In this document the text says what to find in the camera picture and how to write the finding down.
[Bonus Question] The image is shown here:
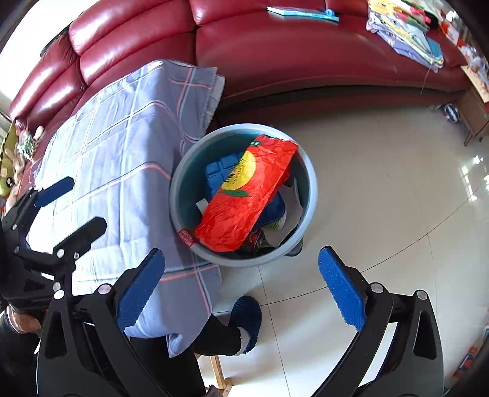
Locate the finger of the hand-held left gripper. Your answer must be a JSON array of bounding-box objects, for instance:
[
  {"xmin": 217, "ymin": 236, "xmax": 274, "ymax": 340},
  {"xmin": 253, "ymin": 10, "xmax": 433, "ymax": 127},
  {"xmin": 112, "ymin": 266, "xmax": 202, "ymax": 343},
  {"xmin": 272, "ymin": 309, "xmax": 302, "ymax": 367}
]
[
  {"xmin": 3, "ymin": 177, "xmax": 75, "ymax": 231},
  {"xmin": 49, "ymin": 216, "xmax": 108, "ymax": 266}
]

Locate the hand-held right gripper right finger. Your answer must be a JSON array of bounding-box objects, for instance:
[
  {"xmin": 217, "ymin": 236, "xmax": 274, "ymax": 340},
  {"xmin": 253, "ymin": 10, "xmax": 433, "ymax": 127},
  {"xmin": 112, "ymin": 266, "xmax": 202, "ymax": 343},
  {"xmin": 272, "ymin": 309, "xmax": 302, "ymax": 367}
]
[{"xmin": 306, "ymin": 246, "xmax": 444, "ymax": 397}]

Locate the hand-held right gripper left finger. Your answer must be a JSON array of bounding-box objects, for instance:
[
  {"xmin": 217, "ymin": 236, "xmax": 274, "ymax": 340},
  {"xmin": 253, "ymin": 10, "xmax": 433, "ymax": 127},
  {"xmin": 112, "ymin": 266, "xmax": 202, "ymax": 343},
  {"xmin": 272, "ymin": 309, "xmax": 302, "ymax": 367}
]
[{"xmin": 36, "ymin": 248, "xmax": 207, "ymax": 397}]

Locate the teal round bin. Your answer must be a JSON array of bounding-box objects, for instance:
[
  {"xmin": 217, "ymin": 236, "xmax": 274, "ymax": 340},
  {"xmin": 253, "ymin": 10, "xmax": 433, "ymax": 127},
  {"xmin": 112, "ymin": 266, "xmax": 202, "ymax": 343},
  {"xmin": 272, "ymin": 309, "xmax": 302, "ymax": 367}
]
[{"xmin": 169, "ymin": 123, "xmax": 318, "ymax": 270}]

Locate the red yellow snack bag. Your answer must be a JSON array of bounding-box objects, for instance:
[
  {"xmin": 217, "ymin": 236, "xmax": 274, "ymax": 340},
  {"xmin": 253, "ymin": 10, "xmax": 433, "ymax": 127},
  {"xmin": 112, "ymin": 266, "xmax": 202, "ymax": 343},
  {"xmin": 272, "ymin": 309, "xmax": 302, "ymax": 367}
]
[{"xmin": 195, "ymin": 135, "xmax": 299, "ymax": 253}]

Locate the blue plastic tray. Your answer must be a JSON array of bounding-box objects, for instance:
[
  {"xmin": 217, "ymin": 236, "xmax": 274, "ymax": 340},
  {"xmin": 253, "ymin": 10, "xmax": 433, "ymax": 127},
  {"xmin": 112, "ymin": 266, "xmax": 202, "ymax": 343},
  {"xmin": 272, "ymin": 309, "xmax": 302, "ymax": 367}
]
[{"xmin": 204, "ymin": 151, "xmax": 245, "ymax": 199}]

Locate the person's left forearm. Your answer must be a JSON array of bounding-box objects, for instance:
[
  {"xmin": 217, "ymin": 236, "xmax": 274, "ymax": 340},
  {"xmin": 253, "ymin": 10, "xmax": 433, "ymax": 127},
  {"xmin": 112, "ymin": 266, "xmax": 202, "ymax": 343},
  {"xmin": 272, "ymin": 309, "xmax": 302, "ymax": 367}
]
[{"xmin": 0, "ymin": 310, "xmax": 39, "ymax": 397}]

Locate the person's left hand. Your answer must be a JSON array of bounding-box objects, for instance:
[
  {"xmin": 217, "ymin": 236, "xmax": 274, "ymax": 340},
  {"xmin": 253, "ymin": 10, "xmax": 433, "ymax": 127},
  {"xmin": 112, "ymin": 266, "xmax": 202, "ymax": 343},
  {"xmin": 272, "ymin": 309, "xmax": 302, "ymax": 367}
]
[{"xmin": 6, "ymin": 305, "xmax": 42, "ymax": 336}]

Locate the jar of coloured beads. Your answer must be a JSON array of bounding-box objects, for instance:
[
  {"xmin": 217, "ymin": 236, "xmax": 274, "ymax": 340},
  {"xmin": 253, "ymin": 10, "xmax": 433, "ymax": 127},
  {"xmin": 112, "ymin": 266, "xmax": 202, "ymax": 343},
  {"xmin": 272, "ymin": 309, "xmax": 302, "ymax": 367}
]
[{"xmin": 19, "ymin": 132, "xmax": 37, "ymax": 159}]

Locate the green plush toy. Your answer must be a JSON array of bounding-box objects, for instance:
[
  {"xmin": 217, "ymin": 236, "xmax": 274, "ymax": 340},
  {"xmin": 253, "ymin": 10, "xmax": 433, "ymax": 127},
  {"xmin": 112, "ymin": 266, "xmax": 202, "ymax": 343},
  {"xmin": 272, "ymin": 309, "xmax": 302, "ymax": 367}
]
[{"xmin": 0, "ymin": 118, "xmax": 20, "ymax": 197}]

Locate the blue-grey checked cloth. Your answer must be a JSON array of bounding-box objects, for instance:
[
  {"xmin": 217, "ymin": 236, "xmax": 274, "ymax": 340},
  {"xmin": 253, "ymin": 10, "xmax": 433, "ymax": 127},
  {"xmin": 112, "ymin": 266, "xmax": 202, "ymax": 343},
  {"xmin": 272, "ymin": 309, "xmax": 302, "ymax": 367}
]
[{"xmin": 27, "ymin": 59, "xmax": 226, "ymax": 357}]

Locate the person's leg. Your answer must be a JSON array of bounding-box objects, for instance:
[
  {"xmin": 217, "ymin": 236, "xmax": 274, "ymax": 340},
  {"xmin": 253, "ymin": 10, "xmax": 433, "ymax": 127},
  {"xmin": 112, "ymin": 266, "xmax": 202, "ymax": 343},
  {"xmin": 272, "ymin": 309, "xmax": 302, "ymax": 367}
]
[{"xmin": 126, "ymin": 313, "xmax": 247, "ymax": 397}]

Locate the blue fluffy slipper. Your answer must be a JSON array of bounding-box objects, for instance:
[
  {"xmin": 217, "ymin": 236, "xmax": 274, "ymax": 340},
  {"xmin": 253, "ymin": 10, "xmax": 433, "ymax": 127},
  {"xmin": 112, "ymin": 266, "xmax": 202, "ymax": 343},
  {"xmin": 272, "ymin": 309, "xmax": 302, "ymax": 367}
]
[{"xmin": 229, "ymin": 296, "xmax": 263, "ymax": 354}]

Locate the wooden cabinet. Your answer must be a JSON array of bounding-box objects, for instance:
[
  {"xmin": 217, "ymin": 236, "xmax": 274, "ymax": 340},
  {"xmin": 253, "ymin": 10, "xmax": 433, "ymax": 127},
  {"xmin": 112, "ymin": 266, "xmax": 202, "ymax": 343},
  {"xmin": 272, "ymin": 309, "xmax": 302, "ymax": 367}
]
[{"xmin": 456, "ymin": 65, "xmax": 489, "ymax": 146}]

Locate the red leather sofa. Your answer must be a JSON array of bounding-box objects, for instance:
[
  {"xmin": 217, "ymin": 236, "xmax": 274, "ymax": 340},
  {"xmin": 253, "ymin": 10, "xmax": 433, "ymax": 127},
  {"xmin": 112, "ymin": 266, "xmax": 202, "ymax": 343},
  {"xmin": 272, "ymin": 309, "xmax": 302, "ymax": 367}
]
[{"xmin": 8, "ymin": 0, "xmax": 472, "ymax": 169}]

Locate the pile of books and cloths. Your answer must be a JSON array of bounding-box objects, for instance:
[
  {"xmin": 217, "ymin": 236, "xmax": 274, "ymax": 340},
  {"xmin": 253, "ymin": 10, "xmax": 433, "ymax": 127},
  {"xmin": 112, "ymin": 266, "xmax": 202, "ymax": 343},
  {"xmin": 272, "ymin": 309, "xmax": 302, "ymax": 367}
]
[{"xmin": 366, "ymin": 0, "xmax": 446, "ymax": 69}]

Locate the thin teal book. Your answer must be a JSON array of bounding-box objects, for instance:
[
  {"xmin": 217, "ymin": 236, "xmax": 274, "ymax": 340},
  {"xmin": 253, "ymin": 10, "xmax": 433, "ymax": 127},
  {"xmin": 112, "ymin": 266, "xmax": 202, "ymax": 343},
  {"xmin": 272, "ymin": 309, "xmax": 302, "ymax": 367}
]
[{"xmin": 267, "ymin": 5, "xmax": 340, "ymax": 22}]

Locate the wooden table frame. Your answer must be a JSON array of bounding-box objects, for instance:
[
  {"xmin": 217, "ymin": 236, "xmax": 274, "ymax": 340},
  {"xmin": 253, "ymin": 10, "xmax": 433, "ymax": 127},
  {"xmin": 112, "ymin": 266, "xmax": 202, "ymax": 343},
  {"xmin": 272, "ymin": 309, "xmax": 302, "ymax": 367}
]
[{"xmin": 195, "ymin": 353, "xmax": 234, "ymax": 397}]

